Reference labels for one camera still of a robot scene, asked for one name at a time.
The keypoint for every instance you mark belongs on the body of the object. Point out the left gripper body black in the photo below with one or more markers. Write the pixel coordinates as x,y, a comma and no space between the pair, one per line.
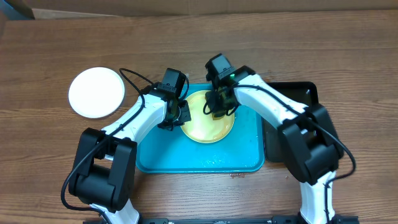
183,116

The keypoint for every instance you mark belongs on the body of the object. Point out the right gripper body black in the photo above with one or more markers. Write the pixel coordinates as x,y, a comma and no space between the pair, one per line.
222,106

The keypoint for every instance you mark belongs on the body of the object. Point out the yellow plate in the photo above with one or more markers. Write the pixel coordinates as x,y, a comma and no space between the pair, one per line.
202,127

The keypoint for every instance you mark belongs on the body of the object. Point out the white plate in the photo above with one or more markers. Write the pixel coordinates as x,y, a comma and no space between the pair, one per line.
96,92

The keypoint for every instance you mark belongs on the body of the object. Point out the green yellow sponge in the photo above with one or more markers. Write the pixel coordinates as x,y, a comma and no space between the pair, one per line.
217,117

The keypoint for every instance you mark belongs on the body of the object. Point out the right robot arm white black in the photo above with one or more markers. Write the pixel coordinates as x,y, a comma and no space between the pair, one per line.
307,138

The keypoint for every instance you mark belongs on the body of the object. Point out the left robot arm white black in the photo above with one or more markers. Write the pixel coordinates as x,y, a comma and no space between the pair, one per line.
104,167

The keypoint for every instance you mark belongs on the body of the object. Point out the teal plastic tray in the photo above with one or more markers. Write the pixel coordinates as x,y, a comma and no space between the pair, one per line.
242,150

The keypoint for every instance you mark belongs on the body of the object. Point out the black water tray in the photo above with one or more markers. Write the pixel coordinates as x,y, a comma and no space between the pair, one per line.
302,92

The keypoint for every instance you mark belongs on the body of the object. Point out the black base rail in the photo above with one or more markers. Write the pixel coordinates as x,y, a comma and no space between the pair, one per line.
284,219

